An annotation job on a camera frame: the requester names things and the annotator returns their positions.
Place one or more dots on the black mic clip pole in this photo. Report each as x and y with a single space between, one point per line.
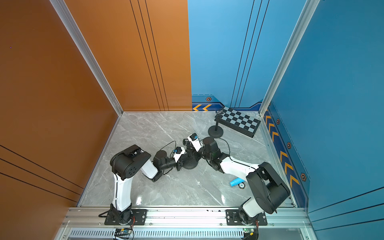
219 118

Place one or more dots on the small round black cap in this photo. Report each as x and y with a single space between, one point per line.
241 186

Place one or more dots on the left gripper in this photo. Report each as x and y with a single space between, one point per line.
180 161

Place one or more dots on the aluminium front rail frame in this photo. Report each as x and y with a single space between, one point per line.
189 223

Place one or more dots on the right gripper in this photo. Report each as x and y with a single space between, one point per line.
195 147

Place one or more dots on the light blue tube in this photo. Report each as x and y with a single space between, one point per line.
236 181

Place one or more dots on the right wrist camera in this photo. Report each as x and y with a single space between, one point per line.
194 141

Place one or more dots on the folded chess board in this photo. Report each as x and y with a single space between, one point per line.
239 122

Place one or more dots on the left circuit board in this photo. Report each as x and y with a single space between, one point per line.
123 234

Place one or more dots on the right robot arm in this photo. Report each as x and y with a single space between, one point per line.
268 188

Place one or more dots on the circuit board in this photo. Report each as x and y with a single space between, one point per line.
253 235
123 234

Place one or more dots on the right circuit board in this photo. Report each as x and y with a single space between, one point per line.
253 235

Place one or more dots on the black round stand base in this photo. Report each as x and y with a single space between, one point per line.
215 132

